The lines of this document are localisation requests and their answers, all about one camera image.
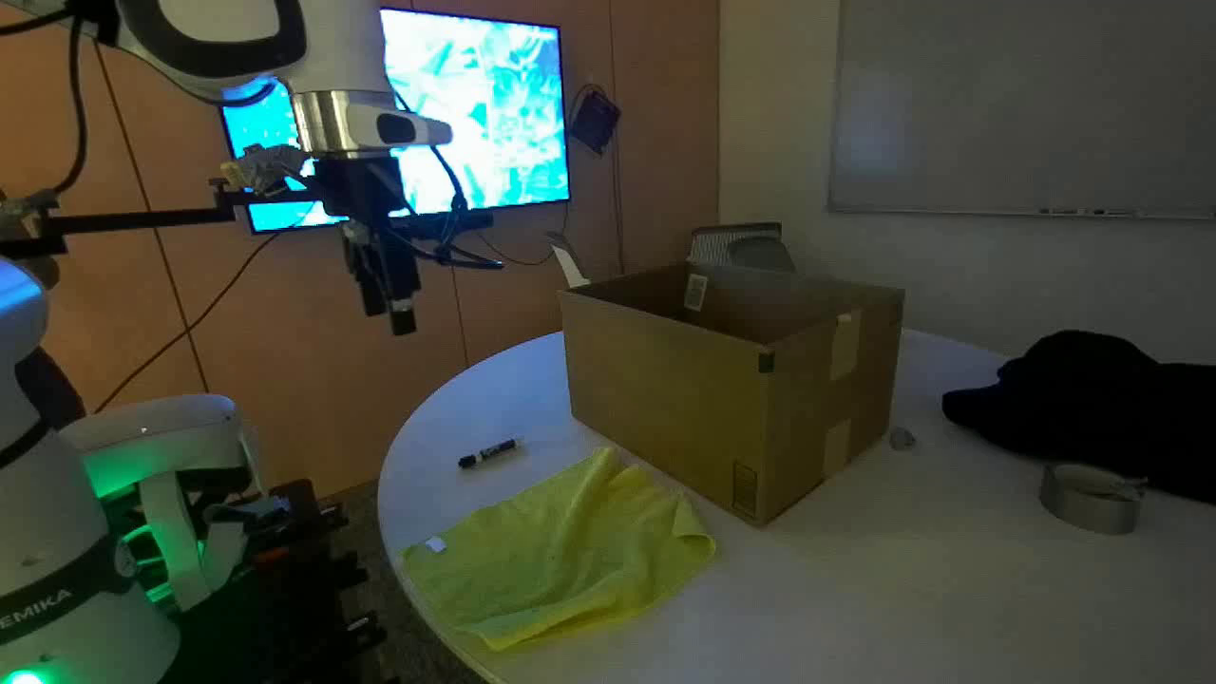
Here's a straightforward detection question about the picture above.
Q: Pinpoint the open cardboard box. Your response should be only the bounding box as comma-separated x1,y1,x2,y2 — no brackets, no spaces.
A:
546,233,908,527

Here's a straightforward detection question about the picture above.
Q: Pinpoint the yellow microfibre towel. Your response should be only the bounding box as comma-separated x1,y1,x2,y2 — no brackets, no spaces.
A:
394,442,721,656

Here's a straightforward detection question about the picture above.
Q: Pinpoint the grey tape roll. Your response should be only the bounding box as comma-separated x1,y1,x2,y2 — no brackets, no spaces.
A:
1038,461,1150,536

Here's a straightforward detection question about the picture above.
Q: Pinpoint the wall monitor screen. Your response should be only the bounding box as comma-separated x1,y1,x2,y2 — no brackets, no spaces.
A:
220,5,577,240

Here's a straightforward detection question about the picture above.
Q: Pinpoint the grey chair backrest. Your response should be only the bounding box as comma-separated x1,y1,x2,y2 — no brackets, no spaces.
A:
684,221,798,282

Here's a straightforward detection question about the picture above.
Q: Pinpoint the wall whiteboard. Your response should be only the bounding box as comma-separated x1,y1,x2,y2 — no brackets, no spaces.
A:
827,0,1216,225

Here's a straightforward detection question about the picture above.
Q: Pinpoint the black camera mount rod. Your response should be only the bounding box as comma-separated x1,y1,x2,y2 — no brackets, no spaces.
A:
0,149,318,259

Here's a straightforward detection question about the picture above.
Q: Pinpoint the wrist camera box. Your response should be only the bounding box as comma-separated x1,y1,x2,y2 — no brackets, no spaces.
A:
373,111,455,149

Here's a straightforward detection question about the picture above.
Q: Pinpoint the black wall device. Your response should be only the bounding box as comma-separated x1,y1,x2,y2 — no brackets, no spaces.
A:
566,82,622,161

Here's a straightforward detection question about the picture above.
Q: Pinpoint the black cloth bundle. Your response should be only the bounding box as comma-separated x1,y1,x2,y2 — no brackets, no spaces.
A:
938,325,1216,506

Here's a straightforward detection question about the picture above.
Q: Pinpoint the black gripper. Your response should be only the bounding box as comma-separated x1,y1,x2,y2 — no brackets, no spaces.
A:
313,149,423,342

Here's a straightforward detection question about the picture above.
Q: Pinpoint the black marker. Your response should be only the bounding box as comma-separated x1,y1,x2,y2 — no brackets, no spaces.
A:
455,435,523,475

